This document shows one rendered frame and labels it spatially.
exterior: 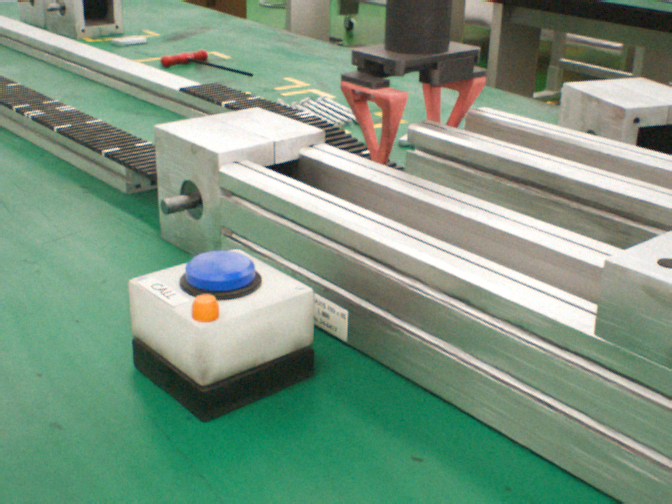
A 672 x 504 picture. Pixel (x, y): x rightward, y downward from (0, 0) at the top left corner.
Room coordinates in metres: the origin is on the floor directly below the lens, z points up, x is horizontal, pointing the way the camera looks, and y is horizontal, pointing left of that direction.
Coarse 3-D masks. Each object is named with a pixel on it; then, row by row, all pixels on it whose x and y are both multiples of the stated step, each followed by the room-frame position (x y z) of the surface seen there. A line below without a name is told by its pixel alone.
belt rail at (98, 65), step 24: (0, 24) 1.50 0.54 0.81; (24, 24) 1.50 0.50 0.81; (24, 48) 1.42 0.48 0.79; (48, 48) 1.36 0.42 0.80; (72, 48) 1.32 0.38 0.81; (96, 48) 1.33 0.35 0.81; (96, 72) 1.25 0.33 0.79; (120, 72) 1.19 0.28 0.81; (144, 72) 1.18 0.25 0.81; (144, 96) 1.15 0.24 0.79; (168, 96) 1.12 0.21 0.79; (192, 96) 1.06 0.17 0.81
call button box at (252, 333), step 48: (144, 288) 0.48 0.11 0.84; (192, 288) 0.47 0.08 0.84; (240, 288) 0.47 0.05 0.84; (288, 288) 0.48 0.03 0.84; (144, 336) 0.48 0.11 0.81; (192, 336) 0.44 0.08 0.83; (240, 336) 0.45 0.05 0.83; (288, 336) 0.47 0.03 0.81; (192, 384) 0.44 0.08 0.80; (240, 384) 0.45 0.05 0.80; (288, 384) 0.47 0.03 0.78
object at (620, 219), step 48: (432, 144) 0.73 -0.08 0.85; (480, 144) 0.70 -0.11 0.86; (528, 144) 0.75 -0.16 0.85; (576, 144) 0.71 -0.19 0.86; (624, 144) 0.70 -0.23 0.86; (480, 192) 0.69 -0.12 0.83; (528, 192) 0.65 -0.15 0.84; (576, 192) 0.62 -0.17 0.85; (624, 192) 0.60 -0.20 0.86; (624, 240) 0.59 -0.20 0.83
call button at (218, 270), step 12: (216, 252) 0.50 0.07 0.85; (228, 252) 0.50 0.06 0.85; (192, 264) 0.48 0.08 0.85; (204, 264) 0.48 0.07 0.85; (216, 264) 0.48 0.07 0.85; (228, 264) 0.48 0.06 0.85; (240, 264) 0.48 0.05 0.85; (252, 264) 0.49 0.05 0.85; (192, 276) 0.47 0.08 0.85; (204, 276) 0.47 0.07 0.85; (216, 276) 0.47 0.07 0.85; (228, 276) 0.47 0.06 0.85; (240, 276) 0.47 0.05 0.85; (252, 276) 0.48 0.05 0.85; (204, 288) 0.47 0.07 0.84; (216, 288) 0.47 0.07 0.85; (228, 288) 0.47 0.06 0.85
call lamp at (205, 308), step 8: (200, 296) 0.44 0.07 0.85; (208, 296) 0.44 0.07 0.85; (192, 304) 0.44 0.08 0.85; (200, 304) 0.44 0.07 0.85; (208, 304) 0.44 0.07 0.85; (216, 304) 0.44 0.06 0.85; (192, 312) 0.44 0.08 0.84; (200, 312) 0.44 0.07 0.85; (208, 312) 0.44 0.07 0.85; (216, 312) 0.44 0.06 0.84; (200, 320) 0.44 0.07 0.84; (208, 320) 0.44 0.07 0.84
